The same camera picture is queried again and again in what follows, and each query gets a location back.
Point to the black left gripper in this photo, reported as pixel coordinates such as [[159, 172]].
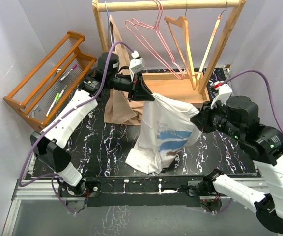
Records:
[[139, 90]]

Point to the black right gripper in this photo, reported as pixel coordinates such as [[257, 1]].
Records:
[[201, 120]]

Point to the beige t shirt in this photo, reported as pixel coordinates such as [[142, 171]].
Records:
[[118, 109]]

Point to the white t shirt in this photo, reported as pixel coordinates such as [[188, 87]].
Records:
[[165, 130]]

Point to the pink wire hanger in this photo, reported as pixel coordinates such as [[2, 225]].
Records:
[[155, 42], [134, 27]]

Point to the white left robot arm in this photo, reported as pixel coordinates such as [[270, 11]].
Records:
[[48, 145]]

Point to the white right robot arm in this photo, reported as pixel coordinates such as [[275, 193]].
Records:
[[239, 119]]

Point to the light wooden hanger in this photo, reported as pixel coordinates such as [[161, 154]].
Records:
[[210, 44]]

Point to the wooden clothes rack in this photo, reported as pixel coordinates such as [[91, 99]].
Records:
[[165, 83]]

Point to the purple capped marker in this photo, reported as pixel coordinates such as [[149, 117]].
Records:
[[67, 73]]

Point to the white green marker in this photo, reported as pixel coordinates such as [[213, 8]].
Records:
[[60, 95]]

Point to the green capped marker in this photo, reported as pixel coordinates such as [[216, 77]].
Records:
[[55, 99]]

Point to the orange wooden shelf rack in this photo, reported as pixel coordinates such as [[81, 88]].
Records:
[[33, 96]]

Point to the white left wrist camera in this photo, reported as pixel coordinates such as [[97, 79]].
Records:
[[136, 64]]

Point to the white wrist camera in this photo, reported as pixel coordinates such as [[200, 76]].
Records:
[[224, 92], [136, 64]]

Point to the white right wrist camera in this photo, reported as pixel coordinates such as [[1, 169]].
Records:
[[224, 92]]

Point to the blue wire hanger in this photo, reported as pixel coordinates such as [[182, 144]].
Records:
[[110, 31]]

